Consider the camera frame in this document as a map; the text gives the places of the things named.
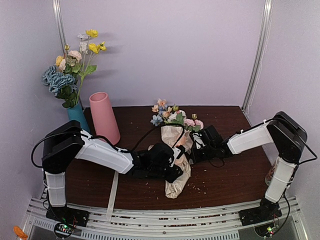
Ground beige pink wrapping paper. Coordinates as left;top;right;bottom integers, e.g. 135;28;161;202
161;125;193;199

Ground white ribbon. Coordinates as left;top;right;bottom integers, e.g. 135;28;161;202
105;171;119;223

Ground aluminium frame post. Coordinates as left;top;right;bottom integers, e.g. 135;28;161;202
52;0;67;55
242;0;274;114

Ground teal frosted vase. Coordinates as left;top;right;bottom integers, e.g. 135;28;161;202
66;103;90;133

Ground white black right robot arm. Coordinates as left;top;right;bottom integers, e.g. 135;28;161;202
190;111;308;221

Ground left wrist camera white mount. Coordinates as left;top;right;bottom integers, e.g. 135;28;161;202
170;145;186;167

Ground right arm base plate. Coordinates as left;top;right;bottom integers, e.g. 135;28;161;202
238;206;283;226

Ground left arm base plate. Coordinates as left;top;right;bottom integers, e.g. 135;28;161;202
45;207;90;227

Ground artificial flowers in teal vase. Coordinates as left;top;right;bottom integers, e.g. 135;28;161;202
42;29;107;109

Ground orange object at corner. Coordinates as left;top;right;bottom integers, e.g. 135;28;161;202
13;225;28;240

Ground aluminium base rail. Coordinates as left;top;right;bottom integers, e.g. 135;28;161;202
21;192;311;240

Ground pink tall vase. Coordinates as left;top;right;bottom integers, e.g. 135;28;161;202
89;92;121;145

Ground right aluminium frame post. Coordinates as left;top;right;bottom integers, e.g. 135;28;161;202
242;0;274;114

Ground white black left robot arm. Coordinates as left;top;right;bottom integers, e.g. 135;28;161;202
41;120;184;222

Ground flower bunch pink blue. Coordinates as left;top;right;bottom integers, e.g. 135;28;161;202
150;98;204;132

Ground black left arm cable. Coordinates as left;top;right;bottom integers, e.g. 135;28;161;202
132;122;186;153

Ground left aluminium frame post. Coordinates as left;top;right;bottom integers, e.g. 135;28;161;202
52;0;67;55

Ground floral ceramic mug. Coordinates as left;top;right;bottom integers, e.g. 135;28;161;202
264;157;279;186

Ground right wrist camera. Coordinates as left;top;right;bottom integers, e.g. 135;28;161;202
191;125;223;150

